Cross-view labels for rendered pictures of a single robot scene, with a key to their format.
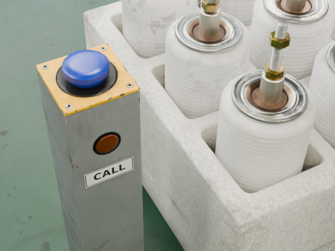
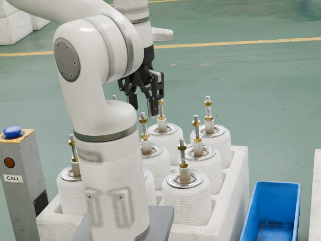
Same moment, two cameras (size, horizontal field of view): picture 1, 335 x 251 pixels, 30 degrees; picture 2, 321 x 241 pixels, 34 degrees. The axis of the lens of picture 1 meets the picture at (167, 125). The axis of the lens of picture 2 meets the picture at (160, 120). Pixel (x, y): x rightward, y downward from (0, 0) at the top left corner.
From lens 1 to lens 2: 0.97 m
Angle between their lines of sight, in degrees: 45
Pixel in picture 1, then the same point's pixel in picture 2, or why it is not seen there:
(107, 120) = (7, 151)
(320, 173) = not seen: hidden behind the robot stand
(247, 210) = (44, 215)
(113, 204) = (18, 198)
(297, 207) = (66, 227)
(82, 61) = (12, 127)
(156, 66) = not seen: hidden behind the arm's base
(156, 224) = not seen: outside the picture
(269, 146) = (60, 190)
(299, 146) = (74, 197)
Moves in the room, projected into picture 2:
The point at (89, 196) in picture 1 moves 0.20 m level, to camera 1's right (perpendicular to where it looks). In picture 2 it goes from (7, 187) to (55, 216)
